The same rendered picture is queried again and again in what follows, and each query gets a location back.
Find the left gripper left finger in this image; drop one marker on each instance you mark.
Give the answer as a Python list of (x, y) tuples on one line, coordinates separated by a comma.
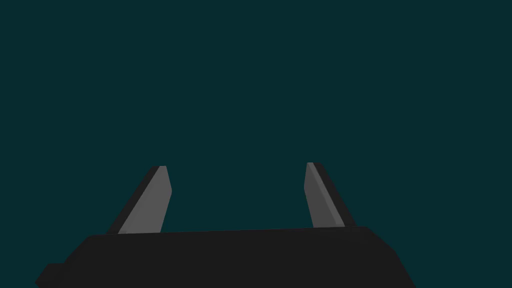
[(146, 204)]

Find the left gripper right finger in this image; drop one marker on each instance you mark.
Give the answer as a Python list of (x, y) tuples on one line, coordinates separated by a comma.
[(326, 202)]

